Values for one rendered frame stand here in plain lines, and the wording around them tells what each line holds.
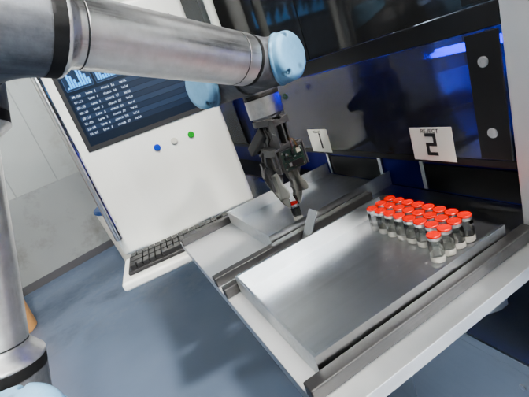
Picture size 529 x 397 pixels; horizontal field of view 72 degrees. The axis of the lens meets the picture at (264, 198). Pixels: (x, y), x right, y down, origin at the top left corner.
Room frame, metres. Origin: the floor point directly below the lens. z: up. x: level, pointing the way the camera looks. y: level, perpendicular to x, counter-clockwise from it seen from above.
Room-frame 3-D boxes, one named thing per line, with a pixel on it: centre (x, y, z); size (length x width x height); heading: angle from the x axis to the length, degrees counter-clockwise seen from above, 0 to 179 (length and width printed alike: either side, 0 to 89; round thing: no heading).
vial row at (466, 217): (0.57, -0.25, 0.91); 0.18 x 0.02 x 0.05; 20
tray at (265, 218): (0.87, -0.10, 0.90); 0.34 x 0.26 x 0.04; 110
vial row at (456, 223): (0.56, -0.23, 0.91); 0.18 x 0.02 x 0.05; 20
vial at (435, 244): (0.47, -0.22, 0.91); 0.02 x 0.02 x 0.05
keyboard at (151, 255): (1.12, 0.28, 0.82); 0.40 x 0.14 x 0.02; 102
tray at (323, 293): (0.51, -0.11, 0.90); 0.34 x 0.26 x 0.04; 110
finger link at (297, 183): (0.78, -0.09, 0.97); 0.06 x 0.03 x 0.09; 20
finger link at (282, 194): (0.77, -0.05, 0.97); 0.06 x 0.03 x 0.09; 20
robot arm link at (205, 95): (0.70, 0.00, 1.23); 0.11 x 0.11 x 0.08; 43
